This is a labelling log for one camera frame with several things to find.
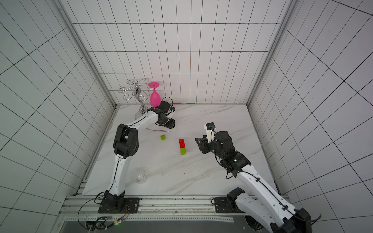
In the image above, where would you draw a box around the red lego brick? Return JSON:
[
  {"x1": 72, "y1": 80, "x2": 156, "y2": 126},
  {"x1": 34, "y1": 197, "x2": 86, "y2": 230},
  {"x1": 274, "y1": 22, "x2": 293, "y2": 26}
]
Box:
[{"x1": 179, "y1": 139, "x2": 186, "y2": 149}]

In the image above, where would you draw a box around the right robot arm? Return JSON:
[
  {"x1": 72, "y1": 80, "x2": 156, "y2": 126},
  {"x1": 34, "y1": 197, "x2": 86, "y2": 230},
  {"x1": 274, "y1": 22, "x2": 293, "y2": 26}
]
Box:
[{"x1": 195, "y1": 131, "x2": 313, "y2": 233}]

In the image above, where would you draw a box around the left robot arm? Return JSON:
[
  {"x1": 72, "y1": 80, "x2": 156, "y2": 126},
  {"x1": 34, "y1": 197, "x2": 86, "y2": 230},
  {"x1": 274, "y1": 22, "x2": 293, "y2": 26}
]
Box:
[{"x1": 103, "y1": 101, "x2": 175, "y2": 209}]

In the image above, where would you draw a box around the pink plastic wine glass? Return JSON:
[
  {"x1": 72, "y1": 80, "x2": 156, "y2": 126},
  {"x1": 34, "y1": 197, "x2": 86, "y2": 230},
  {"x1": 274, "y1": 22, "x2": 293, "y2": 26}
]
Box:
[{"x1": 148, "y1": 82, "x2": 162, "y2": 107}]

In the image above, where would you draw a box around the silver glass holder stand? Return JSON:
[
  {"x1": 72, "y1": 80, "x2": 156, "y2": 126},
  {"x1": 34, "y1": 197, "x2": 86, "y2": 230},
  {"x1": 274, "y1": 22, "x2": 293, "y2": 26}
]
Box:
[{"x1": 117, "y1": 78, "x2": 150, "y2": 119}]

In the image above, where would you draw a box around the clear glass cup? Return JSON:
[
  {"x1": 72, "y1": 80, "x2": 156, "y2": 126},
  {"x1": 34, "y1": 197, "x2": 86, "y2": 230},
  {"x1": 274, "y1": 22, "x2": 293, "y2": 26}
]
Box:
[{"x1": 131, "y1": 168, "x2": 147, "y2": 184}]

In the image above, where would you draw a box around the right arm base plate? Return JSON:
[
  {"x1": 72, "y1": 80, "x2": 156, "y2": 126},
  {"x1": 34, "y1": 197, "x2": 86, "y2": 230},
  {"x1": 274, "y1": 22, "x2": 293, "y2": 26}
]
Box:
[{"x1": 211, "y1": 198, "x2": 242, "y2": 214}]

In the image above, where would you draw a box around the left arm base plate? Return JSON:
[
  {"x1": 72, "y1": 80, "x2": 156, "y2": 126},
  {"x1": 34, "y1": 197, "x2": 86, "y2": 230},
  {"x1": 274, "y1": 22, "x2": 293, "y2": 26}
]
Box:
[{"x1": 98, "y1": 198, "x2": 140, "y2": 214}]

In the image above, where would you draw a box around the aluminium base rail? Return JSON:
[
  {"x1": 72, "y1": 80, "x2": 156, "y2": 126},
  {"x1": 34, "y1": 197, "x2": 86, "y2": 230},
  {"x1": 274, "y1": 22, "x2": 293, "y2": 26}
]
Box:
[{"x1": 55, "y1": 194, "x2": 248, "y2": 227}]

